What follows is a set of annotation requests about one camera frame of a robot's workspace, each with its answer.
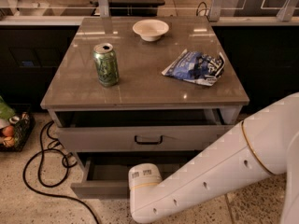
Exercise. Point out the white bowl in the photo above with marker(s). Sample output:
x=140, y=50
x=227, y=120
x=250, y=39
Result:
x=150, y=30

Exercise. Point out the green soda can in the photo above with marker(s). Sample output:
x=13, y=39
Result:
x=106, y=64

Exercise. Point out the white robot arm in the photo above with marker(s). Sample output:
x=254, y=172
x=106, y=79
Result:
x=264, y=144

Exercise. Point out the green bag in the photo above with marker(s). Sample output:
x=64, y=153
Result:
x=6, y=112

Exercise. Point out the black wire basket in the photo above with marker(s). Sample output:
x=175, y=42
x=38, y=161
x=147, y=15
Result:
x=23, y=125

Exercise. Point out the blue chip bag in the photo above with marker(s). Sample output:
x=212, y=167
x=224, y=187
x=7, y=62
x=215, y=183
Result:
x=196, y=67

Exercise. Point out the grey drawer cabinet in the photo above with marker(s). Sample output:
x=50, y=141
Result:
x=142, y=96

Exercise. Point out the grey top drawer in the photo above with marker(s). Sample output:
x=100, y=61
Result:
x=140, y=138

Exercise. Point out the grey drawer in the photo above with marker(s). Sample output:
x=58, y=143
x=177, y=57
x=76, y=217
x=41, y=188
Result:
x=105, y=174
x=140, y=138

